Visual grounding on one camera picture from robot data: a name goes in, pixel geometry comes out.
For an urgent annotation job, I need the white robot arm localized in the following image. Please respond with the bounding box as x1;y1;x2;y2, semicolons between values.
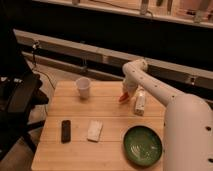
122;59;213;171

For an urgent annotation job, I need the black office chair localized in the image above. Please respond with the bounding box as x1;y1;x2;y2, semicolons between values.
0;25;49;161

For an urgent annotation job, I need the white paper cup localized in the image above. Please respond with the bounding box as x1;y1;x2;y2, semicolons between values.
76;77;90;99

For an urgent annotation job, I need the black cable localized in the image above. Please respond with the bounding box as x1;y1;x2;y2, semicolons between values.
30;41;57;91

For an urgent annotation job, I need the black remote control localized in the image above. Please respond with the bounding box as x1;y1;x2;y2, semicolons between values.
61;120;71;143

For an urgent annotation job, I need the red orange pepper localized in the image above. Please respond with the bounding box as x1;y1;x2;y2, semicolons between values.
119;92;129;103

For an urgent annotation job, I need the green bowl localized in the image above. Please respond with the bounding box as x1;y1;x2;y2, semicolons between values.
123;125;162;167

